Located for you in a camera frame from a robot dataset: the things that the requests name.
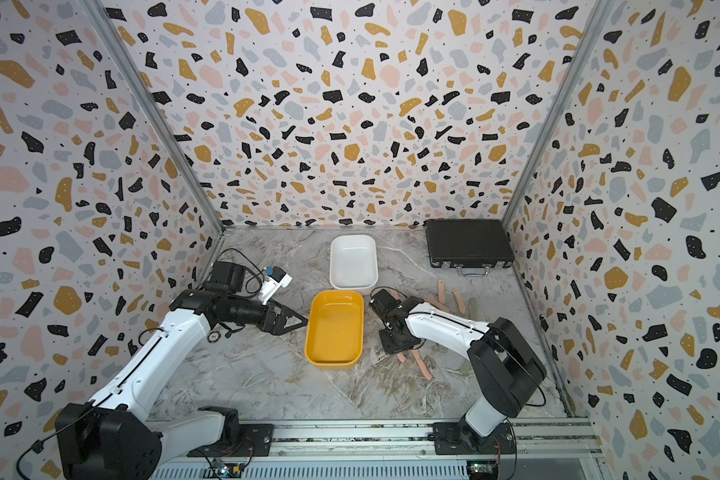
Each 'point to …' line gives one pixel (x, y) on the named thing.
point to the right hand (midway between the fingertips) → (394, 346)
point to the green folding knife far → (472, 308)
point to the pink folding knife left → (459, 300)
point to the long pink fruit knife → (402, 357)
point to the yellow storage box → (334, 329)
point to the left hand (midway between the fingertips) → (298, 317)
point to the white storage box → (353, 262)
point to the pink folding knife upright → (441, 291)
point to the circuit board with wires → (228, 469)
